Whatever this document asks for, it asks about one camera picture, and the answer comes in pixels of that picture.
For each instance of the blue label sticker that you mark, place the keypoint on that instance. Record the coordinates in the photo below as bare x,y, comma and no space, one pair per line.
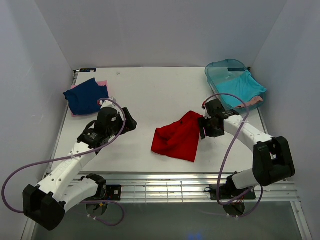
87,70

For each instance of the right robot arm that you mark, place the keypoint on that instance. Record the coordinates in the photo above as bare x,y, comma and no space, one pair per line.
272,158

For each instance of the teal plastic bin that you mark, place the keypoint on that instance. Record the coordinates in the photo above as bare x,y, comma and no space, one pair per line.
222,71

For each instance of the salmon pink t shirt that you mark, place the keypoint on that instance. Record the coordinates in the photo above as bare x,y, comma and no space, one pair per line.
255,100

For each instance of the turquoise t shirt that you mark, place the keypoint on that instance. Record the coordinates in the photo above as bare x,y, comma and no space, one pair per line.
244,87

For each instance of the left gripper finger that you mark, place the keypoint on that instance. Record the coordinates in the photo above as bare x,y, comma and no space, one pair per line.
129,116
125,127

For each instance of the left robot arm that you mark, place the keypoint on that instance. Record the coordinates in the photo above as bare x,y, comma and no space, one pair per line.
48,201

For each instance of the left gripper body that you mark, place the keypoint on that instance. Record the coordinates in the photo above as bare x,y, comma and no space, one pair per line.
127,121

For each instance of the red t shirt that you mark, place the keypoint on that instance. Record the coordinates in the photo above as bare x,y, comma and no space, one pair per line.
179,139

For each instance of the pink folded t shirt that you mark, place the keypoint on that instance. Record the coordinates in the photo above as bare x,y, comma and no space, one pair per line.
101,83

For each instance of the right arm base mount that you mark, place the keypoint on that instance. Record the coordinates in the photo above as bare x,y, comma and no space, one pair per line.
228,195

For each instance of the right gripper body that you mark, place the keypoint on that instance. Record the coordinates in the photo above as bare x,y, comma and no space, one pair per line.
204,127

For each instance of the navy blue folded t shirt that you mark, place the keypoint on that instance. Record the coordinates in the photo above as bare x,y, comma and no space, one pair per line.
83,96

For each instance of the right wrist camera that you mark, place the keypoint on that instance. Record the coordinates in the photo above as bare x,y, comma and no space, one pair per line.
207,107

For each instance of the aluminium rail frame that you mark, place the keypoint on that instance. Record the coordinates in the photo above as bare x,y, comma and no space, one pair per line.
155,96

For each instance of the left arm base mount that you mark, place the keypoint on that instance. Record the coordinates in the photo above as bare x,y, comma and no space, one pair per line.
109,192

